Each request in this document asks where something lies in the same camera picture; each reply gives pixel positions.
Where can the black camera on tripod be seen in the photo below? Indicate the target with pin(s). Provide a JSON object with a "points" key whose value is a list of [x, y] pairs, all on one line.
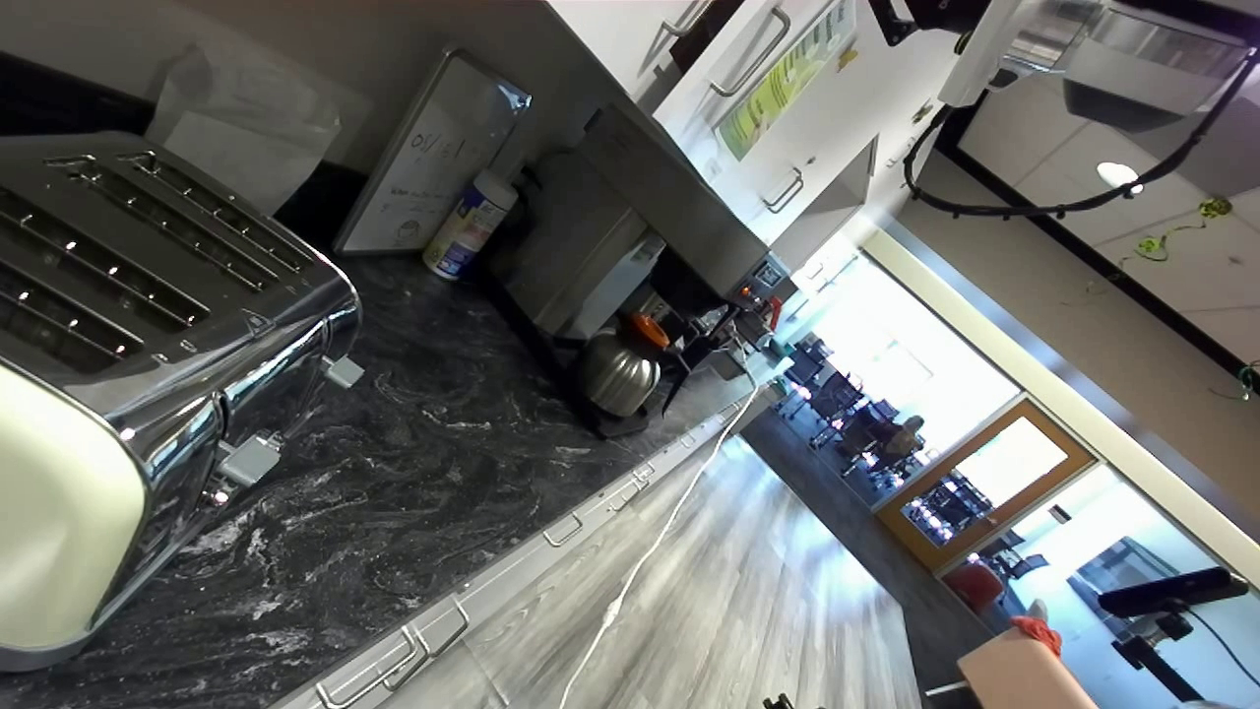
{"points": [[1163, 595]]}

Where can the translucent plastic bag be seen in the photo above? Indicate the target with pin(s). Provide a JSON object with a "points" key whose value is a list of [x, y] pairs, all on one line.
{"points": [[240, 124]]}

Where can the white cabinet door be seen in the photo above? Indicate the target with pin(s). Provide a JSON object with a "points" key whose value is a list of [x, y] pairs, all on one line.
{"points": [[848, 138]]}

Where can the chrome and cream toaster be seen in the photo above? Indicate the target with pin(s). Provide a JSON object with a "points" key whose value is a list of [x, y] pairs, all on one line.
{"points": [[143, 330]]}

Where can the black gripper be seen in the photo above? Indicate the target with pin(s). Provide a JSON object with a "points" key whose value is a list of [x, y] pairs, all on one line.
{"points": [[929, 12]]}

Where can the steel drip coffee maker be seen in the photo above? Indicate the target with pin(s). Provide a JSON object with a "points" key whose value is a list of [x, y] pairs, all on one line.
{"points": [[576, 251]]}

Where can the white wipes canister blue label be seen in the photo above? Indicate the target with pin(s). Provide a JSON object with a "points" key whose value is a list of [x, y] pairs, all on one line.
{"points": [[464, 229]]}

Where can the grey toaster lever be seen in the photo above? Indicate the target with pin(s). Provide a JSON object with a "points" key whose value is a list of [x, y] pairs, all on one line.
{"points": [[344, 372], [248, 459]]}

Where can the peach coloured box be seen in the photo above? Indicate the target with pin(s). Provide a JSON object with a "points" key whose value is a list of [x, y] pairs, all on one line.
{"points": [[1016, 673]]}

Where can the wooden framed glass door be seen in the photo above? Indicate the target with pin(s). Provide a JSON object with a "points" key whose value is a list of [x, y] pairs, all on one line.
{"points": [[926, 533]]}

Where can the green yellow door sticker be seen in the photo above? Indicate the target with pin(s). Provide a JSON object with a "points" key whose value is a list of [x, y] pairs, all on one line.
{"points": [[782, 86]]}

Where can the red bin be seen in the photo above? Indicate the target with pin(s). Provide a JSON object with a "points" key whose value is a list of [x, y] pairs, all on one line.
{"points": [[972, 585]]}

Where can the dark office chairs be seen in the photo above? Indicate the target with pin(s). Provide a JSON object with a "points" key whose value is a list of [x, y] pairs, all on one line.
{"points": [[852, 415]]}

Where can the round ceiling light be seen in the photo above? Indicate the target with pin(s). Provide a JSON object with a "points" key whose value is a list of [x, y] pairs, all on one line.
{"points": [[1118, 176]]}

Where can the small black floor object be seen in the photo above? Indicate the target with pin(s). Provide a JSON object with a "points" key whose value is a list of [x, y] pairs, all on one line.
{"points": [[782, 700]]}

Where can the steel carafe orange lid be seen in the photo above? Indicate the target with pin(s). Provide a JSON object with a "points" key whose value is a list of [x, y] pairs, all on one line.
{"points": [[622, 377]]}

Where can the white wall cabinet body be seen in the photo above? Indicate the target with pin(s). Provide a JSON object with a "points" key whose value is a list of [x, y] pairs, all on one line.
{"points": [[605, 42]]}

